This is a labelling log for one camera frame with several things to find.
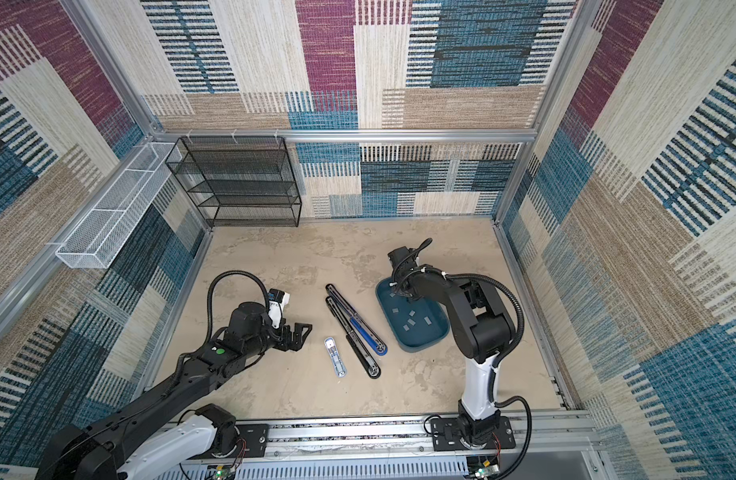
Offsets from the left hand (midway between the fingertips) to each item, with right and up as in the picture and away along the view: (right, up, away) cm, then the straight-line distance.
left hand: (298, 319), depth 83 cm
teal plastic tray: (+34, -3, +9) cm, 35 cm away
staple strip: (+27, 0, +11) cm, 30 cm away
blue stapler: (+22, -8, +4) cm, 23 cm away
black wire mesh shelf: (-28, +44, +28) cm, 59 cm away
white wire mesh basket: (-44, +23, -10) cm, 51 cm away
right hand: (+32, +6, +17) cm, 37 cm away
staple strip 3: (+37, -2, +11) cm, 38 cm away
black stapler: (+15, -7, +4) cm, 18 cm away
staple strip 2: (+33, -1, +11) cm, 34 cm away
